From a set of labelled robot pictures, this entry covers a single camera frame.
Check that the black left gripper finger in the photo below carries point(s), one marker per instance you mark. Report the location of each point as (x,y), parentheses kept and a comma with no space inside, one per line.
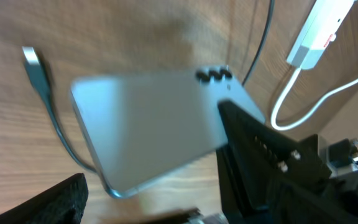
(65,202)

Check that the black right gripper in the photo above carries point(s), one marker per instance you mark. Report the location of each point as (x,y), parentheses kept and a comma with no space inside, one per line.
(266,177)

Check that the Galaxy S25 smartphone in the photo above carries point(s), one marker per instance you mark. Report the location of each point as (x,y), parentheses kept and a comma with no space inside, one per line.
(140,127)

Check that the white power strip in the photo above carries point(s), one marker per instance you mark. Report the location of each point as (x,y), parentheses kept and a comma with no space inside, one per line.
(318,31)

